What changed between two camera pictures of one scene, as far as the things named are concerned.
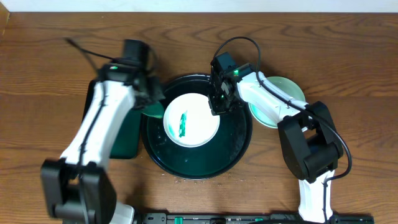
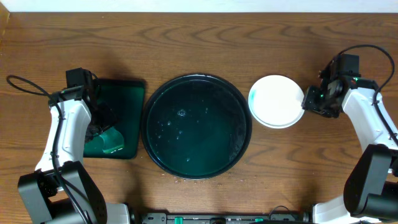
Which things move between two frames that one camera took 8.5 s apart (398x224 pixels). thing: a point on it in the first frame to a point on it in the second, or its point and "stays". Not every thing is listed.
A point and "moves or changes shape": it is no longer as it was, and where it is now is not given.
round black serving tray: [219, 157] stays
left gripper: [152, 94] to [97, 123]
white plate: [188, 120] to [275, 101]
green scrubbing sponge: [155, 109] moves or changes shape
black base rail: [253, 218] stays
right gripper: [216, 108] to [308, 102]
